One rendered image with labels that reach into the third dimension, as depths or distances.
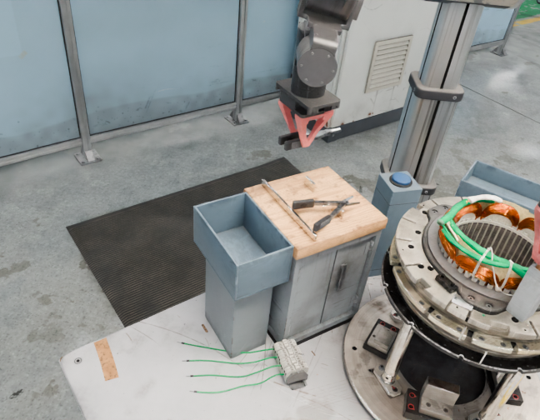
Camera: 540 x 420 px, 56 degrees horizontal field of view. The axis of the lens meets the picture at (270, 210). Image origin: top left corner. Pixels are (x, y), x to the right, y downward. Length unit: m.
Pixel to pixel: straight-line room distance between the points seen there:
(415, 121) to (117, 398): 0.86
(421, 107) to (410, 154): 0.13
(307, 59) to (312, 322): 0.55
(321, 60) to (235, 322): 0.49
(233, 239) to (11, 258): 1.64
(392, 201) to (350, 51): 2.02
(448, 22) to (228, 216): 0.61
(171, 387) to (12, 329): 1.28
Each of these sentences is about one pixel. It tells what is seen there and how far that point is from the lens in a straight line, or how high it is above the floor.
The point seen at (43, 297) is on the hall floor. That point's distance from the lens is 2.28.
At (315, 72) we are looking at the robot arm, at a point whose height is 1.35.
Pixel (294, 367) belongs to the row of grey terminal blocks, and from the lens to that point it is 0.99.
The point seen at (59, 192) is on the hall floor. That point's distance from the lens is 2.82.
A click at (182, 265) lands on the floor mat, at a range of 2.30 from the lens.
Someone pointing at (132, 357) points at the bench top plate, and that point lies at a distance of 1.05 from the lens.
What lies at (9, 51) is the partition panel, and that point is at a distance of 2.71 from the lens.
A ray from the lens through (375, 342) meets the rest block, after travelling 1.05.
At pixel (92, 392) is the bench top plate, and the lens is 1.02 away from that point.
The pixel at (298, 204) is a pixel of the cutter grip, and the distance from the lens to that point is 0.89.
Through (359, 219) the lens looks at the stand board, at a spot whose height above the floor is 1.07.
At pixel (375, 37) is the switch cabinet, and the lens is 3.16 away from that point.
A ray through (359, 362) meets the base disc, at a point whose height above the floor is 0.80.
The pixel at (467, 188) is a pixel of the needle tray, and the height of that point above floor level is 1.05.
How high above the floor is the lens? 1.63
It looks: 38 degrees down
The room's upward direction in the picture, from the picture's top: 6 degrees clockwise
